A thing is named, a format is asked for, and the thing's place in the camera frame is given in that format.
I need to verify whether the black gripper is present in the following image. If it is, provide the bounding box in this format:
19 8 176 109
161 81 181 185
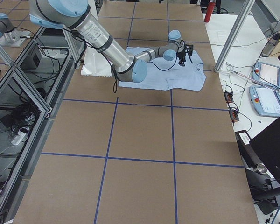
177 44 193 66

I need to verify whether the light blue t-shirt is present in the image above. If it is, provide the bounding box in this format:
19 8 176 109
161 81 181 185
119 50 206 91

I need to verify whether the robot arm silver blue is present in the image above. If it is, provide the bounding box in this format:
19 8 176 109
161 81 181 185
29 0 193 83

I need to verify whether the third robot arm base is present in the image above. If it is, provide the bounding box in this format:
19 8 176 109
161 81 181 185
0 13 30 47

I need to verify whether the grabber stick tool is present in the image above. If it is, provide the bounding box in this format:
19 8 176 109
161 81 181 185
226 62 280 93

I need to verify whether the orange electronics board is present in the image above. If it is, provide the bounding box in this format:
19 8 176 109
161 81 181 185
224 91 234 103

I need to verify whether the red water bottle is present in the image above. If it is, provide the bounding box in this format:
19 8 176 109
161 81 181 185
204 0 216 23

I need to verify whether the far teach pendant blue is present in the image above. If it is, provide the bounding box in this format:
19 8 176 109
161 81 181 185
252 62 280 88

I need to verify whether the teach pendant blue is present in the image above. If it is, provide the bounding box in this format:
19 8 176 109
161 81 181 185
249 86 280 118
252 62 280 88

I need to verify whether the near teach pendant blue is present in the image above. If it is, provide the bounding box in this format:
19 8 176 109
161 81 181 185
249 86 280 118

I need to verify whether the white power strip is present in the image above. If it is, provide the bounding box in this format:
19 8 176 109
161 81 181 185
11 131 28 145

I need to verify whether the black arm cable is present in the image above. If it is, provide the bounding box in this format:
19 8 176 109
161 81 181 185
112 39 194 94

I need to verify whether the aluminium frame post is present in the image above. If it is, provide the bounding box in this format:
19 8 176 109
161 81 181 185
214 0 255 72

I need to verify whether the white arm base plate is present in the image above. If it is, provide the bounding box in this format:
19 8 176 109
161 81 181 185
81 47 112 77

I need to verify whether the aluminium frame rack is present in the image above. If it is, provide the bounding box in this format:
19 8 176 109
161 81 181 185
0 27 86 224

